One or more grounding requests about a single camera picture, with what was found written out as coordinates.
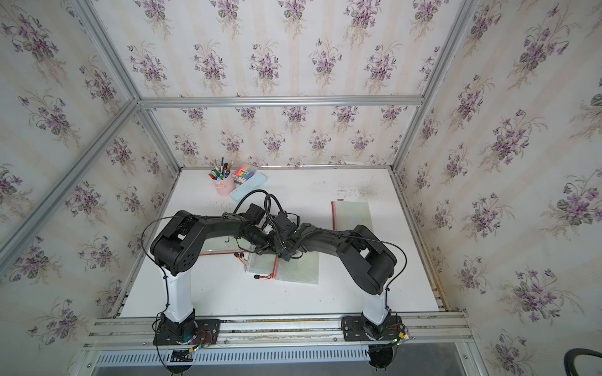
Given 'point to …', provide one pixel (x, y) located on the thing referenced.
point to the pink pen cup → (223, 182)
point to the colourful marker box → (243, 174)
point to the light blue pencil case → (253, 184)
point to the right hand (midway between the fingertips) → (285, 242)
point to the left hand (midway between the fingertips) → (283, 253)
